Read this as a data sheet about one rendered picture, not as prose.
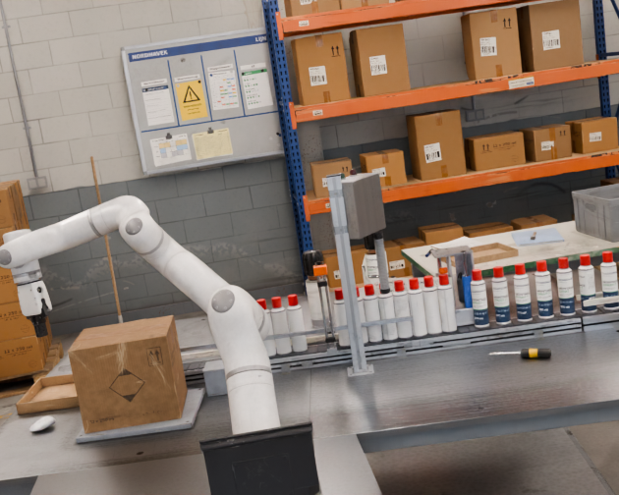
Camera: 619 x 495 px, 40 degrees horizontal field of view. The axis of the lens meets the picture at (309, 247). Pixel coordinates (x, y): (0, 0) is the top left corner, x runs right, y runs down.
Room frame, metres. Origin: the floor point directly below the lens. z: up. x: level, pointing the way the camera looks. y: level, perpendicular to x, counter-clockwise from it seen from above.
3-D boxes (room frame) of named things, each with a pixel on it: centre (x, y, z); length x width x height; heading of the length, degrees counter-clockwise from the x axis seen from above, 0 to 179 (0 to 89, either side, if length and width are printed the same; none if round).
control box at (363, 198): (2.80, -0.18, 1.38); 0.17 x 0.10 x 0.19; 143
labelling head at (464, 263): (2.96, -0.50, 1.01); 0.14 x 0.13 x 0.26; 88
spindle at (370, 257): (3.48, -0.27, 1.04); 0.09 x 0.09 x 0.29
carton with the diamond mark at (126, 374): (2.60, 0.62, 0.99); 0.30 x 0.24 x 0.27; 92
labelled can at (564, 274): (2.85, -0.86, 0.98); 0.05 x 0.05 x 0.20
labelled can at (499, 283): (2.86, -0.64, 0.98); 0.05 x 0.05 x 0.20
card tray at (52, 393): (2.92, 0.92, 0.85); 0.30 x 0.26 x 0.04; 88
